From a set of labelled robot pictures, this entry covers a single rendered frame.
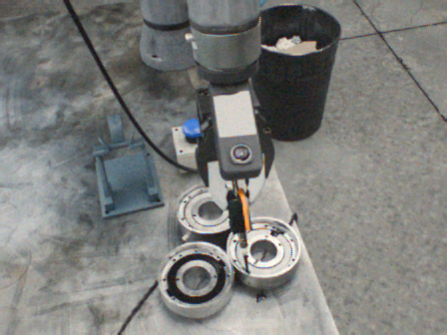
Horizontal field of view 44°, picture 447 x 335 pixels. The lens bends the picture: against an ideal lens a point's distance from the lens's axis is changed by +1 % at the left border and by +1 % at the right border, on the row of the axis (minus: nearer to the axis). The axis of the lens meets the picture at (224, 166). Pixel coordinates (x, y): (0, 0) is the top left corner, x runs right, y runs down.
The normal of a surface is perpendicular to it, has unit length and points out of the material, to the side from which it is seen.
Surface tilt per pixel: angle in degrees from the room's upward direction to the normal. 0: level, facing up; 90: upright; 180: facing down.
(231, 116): 23
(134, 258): 0
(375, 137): 0
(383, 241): 0
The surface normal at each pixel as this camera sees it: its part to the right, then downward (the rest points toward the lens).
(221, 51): -0.14, 0.61
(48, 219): -0.04, -0.70
